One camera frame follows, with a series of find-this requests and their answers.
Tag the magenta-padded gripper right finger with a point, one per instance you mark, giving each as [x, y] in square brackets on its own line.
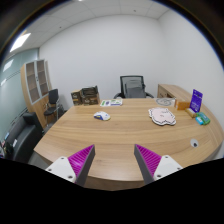
[165, 166]

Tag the wooden side desk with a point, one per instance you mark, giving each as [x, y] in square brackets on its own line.
[170, 90]

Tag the black leather sofa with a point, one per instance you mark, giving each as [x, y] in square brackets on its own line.
[23, 136]

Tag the black open tray box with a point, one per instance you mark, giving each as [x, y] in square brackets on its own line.
[89, 90]

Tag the white sheet with green purple shapes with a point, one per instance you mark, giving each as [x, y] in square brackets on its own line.
[111, 102]

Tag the grey mesh office chair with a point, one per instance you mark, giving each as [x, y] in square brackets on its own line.
[132, 87]

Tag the rectangular ceiling light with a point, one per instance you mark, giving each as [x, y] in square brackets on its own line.
[20, 42]

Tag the large brown cardboard box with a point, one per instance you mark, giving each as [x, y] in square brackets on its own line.
[90, 100]

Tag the white blue yellow computer mouse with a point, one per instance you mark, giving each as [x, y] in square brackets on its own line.
[101, 116]

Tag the clear round mat grey symbol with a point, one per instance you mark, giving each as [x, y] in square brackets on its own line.
[164, 101]

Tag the flat tan box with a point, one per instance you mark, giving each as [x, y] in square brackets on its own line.
[191, 113]

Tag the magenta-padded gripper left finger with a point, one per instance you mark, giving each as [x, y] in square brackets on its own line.
[63, 166]

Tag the purple upright card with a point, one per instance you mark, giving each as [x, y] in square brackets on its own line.
[196, 100]

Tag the green packet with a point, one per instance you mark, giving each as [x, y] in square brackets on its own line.
[204, 118]

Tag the blue packet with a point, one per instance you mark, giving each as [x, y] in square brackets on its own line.
[199, 120]

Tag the small orange cardboard box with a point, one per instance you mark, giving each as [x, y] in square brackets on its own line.
[182, 105]

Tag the wooden shelf unit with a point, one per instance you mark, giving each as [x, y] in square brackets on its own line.
[33, 86]

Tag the black visitor chair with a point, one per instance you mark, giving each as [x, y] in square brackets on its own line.
[52, 100]

